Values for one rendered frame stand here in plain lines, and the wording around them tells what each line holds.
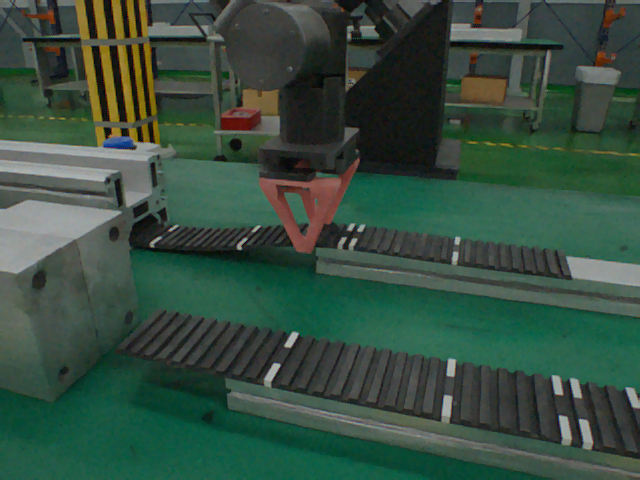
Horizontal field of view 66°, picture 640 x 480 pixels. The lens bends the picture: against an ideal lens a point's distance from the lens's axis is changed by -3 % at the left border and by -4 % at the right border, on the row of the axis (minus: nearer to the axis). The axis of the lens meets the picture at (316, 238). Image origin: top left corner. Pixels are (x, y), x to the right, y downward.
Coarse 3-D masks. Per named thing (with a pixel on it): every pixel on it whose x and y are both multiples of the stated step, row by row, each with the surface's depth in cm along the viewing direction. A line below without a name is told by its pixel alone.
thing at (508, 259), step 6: (498, 246) 46; (504, 246) 46; (510, 246) 46; (498, 252) 45; (504, 252) 44; (510, 252) 45; (516, 252) 44; (498, 258) 44; (504, 258) 43; (510, 258) 44; (516, 258) 43; (498, 264) 43; (504, 264) 42; (510, 264) 43; (516, 264) 42; (504, 270) 42; (510, 270) 42; (516, 270) 42
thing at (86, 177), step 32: (0, 160) 53; (32, 160) 59; (64, 160) 57; (96, 160) 56; (128, 160) 55; (160, 160) 56; (0, 192) 52; (32, 192) 51; (64, 192) 51; (96, 192) 50; (128, 192) 56; (160, 192) 57; (128, 224) 52
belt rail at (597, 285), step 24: (336, 264) 47; (360, 264) 47; (384, 264) 46; (408, 264) 45; (432, 264) 44; (576, 264) 43; (600, 264) 43; (624, 264) 43; (432, 288) 45; (456, 288) 45; (480, 288) 44; (504, 288) 43; (528, 288) 43; (552, 288) 43; (576, 288) 41; (600, 288) 41; (624, 288) 40; (624, 312) 41
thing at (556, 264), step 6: (546, 252) 44; (552, 252) 45; (558, 252) 44; (546, 258) 44; (552, 258) 43; (558, 258) 43; (564, 258) 43; (546, 264) 43; (552, 264) 42; (558, 264) 43; (564, 264) 42; (546, 270) 42; (552, 270) 41; (558, 270) 42; (564, 270) 41; (552, 276) 41; (558, 276) 41; (564, 276) 41; (570, 276) 41
